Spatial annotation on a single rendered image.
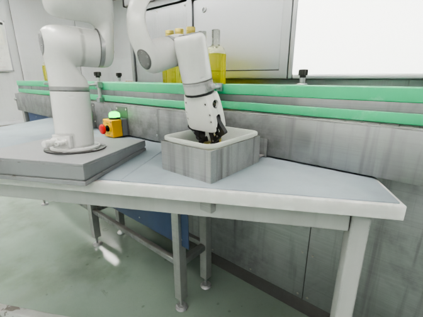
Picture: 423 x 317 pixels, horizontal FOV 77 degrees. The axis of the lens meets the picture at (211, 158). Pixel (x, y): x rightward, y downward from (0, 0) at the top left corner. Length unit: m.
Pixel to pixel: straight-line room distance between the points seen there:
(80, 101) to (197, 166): 0.35
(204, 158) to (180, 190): 0.09
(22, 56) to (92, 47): 6.07
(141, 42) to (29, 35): 6.31
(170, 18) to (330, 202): 1.10
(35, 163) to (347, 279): 0.78
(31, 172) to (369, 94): 0.82
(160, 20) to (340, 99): 0.98
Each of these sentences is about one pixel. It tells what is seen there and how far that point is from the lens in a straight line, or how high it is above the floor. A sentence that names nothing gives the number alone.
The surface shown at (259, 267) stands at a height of 0.15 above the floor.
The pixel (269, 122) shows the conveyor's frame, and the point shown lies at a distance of 0.81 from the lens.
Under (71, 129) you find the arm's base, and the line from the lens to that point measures 0.78.
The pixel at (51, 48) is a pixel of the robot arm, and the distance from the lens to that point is 0.77.
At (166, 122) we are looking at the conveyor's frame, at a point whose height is 0.83.
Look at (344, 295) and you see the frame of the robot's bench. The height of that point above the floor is 0.48.
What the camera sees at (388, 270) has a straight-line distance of 1.10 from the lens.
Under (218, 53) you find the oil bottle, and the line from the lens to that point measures 0.96.
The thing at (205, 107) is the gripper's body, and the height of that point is 0.92.
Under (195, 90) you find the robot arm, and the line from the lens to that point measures 0.65.
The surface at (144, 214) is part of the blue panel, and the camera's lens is 1.27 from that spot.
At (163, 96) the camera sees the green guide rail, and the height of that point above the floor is 0.92.
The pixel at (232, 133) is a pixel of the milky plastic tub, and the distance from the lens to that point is 0.80.
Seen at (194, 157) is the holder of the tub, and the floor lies 0.80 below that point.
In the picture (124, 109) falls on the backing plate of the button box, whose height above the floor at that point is 0.86.
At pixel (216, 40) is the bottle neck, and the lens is 0.99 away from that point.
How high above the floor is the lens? 0.99
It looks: 17 degrees down
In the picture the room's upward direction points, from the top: straight up
